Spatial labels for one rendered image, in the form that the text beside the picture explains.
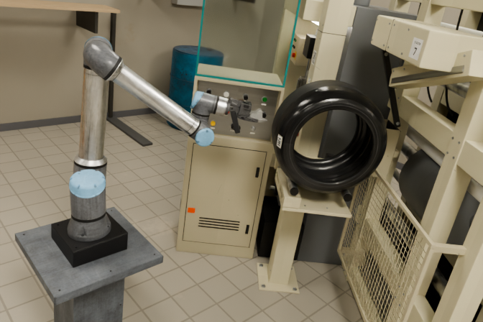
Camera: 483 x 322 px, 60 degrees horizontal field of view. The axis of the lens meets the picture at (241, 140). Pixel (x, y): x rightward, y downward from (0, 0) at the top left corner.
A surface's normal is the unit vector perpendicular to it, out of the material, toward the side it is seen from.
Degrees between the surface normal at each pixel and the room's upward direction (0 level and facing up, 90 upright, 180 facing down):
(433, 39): 90
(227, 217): 90
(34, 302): 0
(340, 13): 90
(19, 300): 0
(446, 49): 90
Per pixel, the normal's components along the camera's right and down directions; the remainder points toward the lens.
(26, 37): 0.66, 0.36
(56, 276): 0.14, -0.92
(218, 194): 0.03, 0.37
